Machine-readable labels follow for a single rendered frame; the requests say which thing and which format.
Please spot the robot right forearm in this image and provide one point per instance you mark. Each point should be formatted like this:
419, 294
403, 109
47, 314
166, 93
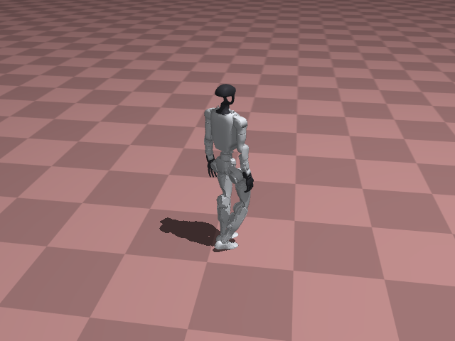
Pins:
244, 163

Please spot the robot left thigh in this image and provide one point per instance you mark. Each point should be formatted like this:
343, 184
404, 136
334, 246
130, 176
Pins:
225, 184

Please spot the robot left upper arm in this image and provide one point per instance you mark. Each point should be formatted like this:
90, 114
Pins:
208, 133

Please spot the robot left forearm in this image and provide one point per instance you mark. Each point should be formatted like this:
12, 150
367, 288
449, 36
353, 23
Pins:
209, 149

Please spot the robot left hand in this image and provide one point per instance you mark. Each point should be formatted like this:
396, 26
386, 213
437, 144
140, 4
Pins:
209, 167

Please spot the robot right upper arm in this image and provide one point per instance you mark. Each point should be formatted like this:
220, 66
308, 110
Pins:
240, 123

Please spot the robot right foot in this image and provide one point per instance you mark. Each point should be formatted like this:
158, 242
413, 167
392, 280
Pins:
229, 245

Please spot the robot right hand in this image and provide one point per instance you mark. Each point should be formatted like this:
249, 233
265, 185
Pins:
249, 181

